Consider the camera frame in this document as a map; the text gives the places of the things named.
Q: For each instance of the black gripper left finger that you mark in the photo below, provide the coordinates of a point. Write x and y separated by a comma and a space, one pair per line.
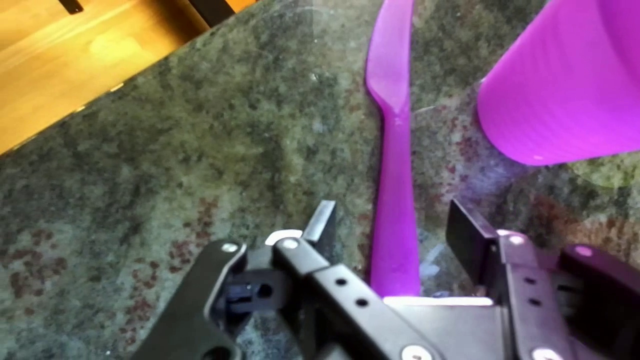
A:
347, 300

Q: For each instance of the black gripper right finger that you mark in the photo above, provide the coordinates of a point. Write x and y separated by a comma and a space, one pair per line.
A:
527, 293

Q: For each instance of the purple plastic knife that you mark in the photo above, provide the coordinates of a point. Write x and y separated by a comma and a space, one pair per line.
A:
393, 201

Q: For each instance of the purple plastic cup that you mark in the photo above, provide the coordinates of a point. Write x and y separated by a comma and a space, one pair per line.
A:
552, 101

